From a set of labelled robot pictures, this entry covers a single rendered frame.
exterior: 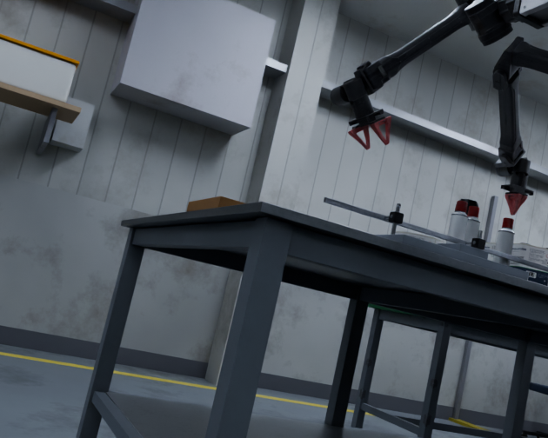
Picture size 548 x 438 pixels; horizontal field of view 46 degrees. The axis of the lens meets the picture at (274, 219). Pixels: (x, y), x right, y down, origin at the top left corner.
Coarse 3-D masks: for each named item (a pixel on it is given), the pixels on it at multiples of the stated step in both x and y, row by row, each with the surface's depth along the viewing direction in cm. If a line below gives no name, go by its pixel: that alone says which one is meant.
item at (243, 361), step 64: (128, 256) 232; (192, 256) 243; (256, 256) 124; (320, 256) 130; (384, 256) 136; (256, 320) 123; (448, 320) 292; (512, 320) 194; (256, 384) 122; (512, 384) 312
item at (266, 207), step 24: (168, 216) 180; (192, 216) 159; (216, 216) 144; (240, 216) 135; (264, 216) 126; (288, 216) 123; (312, 216) 125; (360, 240) 129; (384, 240) 132; (288, 264) 245; (312, 264) 218; (432, 264) 142; (456, 264) 139; (384, 288) 253; (528, 288) 148
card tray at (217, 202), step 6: (210, 198) 160; (216, 198) 156; (222, 198) 153; (228, 198) 153; (192, 204) 172; (198, 204) 167; (204, 204) 162; (210, 204) 159; (216, 204) 154; (222, 204) 153; (228, 204) 153; (234, 204) 154; (192, 210) 171
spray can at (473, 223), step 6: (468, 210) 202; (474, 210) 200; (468, 216) 201; (474, 216) 200; (468, 222) 199; (474, 222) 199; (468, 228) 199; (474, 228) 199; (468, 234) 199; (474, 234) 199; (468, 240) 198
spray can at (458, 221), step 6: (462, 204) 197; (456, 210) 198; (462, 210) 196; (456, 216) 196; (462, 216) 195; (450, 222) 198; (456, 222) 195; (462, 222) 195; (450, 228) 197; (456, 228) 195; (462, 228) 195; (450, 234) 196; (456, 234) 195; (462, 234) 195
